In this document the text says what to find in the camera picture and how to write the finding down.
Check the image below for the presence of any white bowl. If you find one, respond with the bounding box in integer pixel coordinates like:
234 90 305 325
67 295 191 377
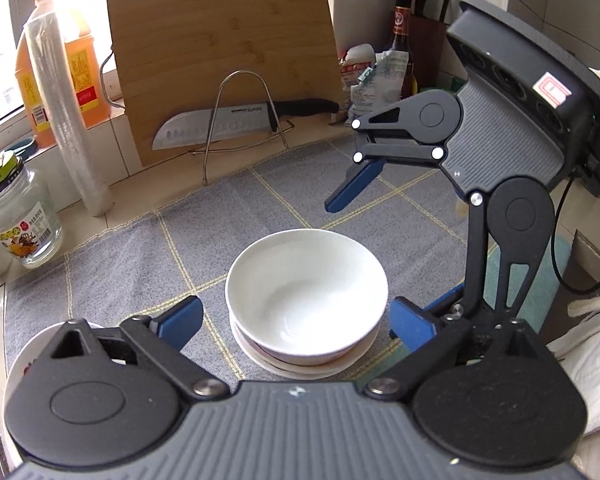
230 318 380 380
225 229 389 365

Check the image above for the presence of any white fruit plate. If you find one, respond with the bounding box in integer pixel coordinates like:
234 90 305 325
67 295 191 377
2 320 106 411

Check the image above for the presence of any grey blue checked towel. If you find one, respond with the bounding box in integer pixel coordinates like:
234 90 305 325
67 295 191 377
4 136 468 385

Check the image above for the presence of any white clipped food bag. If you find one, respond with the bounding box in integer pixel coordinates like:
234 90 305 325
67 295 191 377
348 49 411 122

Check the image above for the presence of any red white salt bag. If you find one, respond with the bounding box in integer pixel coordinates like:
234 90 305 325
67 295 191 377
339 44 376 110

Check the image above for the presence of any dark red knife block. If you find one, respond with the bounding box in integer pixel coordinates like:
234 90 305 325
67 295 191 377
394 0 451 93

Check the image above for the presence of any dark soy sauce bottle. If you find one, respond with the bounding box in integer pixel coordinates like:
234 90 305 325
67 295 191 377
391 6 417 99

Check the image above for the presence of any steel santoku knife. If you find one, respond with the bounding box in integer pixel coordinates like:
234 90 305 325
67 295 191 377
151 99 340 151

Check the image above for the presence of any bamboo cutting board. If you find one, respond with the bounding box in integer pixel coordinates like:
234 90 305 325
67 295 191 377
107 0 343 166

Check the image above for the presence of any glass jar green lid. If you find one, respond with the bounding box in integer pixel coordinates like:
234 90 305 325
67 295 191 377
0 151 64 269

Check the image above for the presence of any orange oil jug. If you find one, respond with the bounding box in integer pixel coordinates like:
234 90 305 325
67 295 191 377
15 0 110 148

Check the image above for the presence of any right cling film roll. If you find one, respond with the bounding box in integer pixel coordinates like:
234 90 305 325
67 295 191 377
24 11 114 217

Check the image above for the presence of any wire board stand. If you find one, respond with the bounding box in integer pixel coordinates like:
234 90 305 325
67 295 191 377
187 70 288 185

